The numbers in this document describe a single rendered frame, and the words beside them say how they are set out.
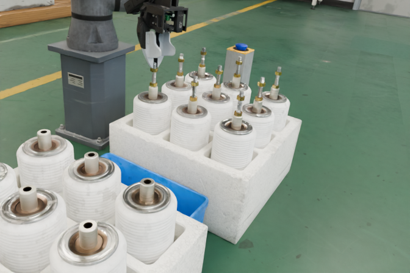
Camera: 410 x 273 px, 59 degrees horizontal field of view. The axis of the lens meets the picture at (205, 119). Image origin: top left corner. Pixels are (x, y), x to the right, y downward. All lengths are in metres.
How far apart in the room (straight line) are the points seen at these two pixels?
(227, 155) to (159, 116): 0.21
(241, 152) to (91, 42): 0.55
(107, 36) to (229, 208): 0.61
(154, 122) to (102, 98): 0.28
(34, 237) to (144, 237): 0.15
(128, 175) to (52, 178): 0.26
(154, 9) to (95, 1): 0.31
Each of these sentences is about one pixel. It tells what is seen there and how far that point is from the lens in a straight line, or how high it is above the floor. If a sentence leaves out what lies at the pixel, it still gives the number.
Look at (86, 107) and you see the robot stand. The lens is 1.16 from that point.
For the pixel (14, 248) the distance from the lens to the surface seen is 0.58.
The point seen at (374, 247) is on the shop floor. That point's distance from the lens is 1.01.
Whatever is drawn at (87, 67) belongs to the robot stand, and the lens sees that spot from 1.10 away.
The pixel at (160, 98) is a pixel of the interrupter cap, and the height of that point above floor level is 0.25.
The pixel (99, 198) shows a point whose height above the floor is 0.23.
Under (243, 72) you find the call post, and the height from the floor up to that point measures 0.25.
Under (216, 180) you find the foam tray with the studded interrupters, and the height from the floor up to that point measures 0.15.
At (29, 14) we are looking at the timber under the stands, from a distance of 2.81.
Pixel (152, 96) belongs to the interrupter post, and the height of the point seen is 0.26.
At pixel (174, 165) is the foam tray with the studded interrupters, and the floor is 0.14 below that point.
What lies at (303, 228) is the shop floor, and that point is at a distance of 0.98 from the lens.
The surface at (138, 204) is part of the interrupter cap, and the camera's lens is 0.57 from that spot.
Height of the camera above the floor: 0.61
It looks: 26 degrees down
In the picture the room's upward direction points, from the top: 7 degrees clockwise
